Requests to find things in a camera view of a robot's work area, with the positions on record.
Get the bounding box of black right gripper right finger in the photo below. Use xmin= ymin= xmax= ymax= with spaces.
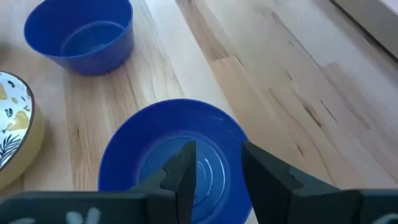
xmin=241 ymin=141 xmax=343 ymax=224

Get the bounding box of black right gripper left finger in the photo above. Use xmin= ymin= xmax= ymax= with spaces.
xmin=129 ymin=140 xmax=197 ymax=224

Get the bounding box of blue plastic mini bowl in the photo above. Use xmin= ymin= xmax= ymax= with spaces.
xmin=98 ymin=98 xmax=253 ymax=224
xmin=24 ymin=0 xmax=135 ymax=76

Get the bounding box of yellow leaf-patterned mini bowl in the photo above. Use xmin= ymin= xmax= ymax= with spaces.
xmin=0 ymin=70 xmax=45 ymax=191

